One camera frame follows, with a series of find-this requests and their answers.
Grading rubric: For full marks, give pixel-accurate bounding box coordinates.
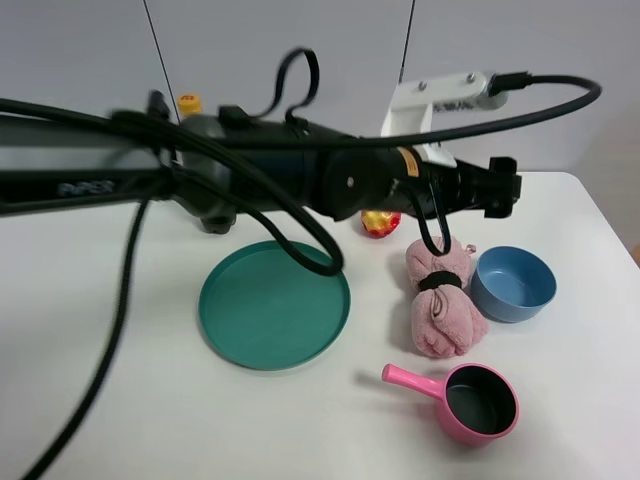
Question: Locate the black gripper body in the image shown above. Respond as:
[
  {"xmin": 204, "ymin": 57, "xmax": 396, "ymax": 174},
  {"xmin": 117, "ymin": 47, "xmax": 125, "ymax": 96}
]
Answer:
[{"xmin": 394, "ymin": 149, "xmax": 522, "ymax": 219}]

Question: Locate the pink towel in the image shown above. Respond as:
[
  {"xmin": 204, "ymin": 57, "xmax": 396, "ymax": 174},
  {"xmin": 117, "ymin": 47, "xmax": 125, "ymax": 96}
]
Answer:
[{"xmin": 406, "ymin": 239, "xmax": 489, "ymax": 359}]

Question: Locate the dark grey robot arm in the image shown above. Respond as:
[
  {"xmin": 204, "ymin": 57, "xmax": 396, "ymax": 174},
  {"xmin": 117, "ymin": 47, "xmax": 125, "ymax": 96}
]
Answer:
[{"xmin": 1, "ymin": 116, "xmax": 521, "ymax": 221}]

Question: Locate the red yellow dimpled ball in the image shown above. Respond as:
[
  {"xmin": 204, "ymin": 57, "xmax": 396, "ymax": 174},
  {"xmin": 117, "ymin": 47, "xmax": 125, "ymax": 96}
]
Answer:
[{"xmin": 360, "ymin": 210, "xmax": 401, "ymax": 238}]

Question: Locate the blue bowl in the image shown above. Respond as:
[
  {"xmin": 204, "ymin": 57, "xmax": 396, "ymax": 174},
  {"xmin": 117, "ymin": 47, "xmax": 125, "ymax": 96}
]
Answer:
[{"xmin": 469, "ymin": 246, "xmax": 557, "ymax": 323}]

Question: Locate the green round plate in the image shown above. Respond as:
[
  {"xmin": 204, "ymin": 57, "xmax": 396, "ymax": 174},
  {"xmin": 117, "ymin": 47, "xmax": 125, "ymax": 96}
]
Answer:
[{"xmin": 197, "ymin": 241, "xmax": 351, "ymax": 371}]

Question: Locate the pink saucepan black inside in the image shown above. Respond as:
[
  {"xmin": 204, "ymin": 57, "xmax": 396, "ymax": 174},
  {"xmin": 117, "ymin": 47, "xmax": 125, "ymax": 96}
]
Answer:
[{"xmin": 381, "ymin": 363, "xmax": 519, "ymax": 448}]

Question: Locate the cola bottle yellow cap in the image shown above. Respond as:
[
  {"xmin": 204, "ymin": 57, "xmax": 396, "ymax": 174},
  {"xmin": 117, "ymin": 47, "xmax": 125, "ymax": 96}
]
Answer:
[{"xmin": 177, "ymin": 93, "xmax": 237, "ymax": 235}]

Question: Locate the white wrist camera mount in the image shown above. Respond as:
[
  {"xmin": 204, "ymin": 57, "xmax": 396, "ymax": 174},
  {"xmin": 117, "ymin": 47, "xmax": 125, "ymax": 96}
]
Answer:
[{"xmin": 381, "ymin": 72, "xmax": 508, "ymax": 177}]

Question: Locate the black cable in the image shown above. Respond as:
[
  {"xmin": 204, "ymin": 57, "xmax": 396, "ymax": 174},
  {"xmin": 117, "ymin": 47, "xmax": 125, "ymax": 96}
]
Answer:
[{"xmin": 0, "ymin": 48, "xmax": 604, "ymax": 480}]

